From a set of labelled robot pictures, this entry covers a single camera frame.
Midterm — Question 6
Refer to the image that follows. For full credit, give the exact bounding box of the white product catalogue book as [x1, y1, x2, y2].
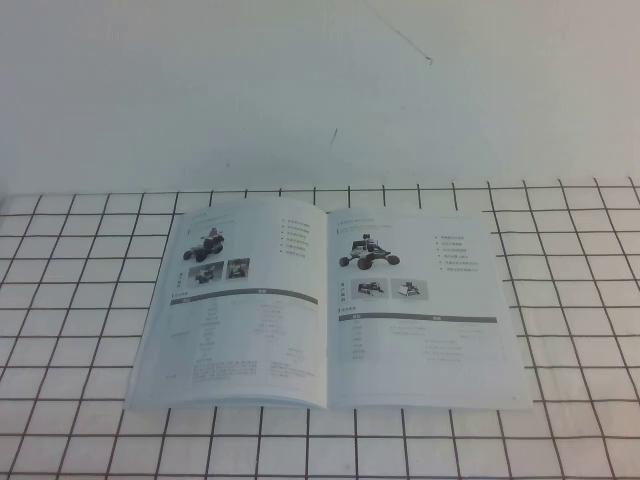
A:
[123, 196, 535, 414]

